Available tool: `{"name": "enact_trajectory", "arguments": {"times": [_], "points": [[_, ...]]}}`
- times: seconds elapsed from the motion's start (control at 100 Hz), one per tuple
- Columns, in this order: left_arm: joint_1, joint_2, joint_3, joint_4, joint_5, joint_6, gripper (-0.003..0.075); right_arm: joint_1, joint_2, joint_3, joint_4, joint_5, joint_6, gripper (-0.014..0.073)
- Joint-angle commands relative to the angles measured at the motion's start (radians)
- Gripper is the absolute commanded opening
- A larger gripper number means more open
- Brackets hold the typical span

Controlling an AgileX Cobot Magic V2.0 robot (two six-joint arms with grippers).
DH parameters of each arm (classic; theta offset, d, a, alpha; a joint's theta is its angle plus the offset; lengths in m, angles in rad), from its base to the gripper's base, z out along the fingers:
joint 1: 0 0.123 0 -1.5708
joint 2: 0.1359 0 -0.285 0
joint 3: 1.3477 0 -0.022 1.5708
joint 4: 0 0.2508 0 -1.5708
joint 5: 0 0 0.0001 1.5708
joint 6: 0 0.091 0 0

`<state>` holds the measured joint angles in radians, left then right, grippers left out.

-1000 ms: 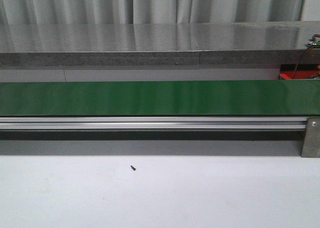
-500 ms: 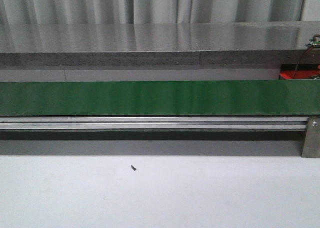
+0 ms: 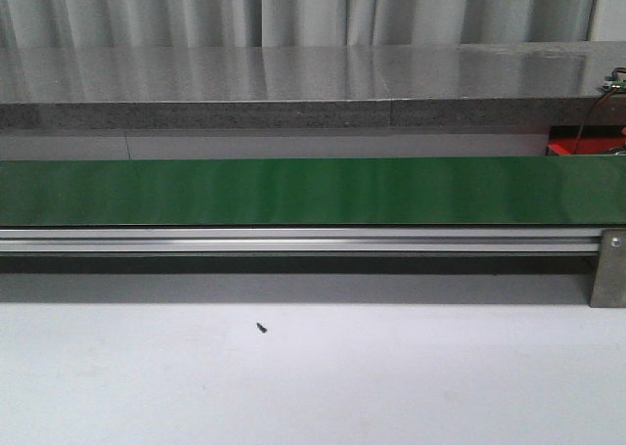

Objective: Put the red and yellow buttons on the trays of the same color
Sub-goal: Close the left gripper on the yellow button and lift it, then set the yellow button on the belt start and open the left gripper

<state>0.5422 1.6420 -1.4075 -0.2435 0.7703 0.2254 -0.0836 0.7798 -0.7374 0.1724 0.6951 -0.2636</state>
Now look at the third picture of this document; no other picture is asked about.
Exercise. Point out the red plastic tray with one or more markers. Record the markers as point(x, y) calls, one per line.
point(587, 147)

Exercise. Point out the grey pleated curtain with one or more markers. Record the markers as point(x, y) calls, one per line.
point(274, 23)

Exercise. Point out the green conveyor belt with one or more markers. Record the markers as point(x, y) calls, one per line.
point(508, 190)

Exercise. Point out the metal conveyor support bracket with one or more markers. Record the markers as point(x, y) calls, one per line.
point(609, 284)

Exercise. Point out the small green circuit board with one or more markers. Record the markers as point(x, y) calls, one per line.
point(613, 82)

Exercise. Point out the aluminium conveyor side rail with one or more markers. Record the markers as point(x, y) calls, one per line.
point(330, 239)

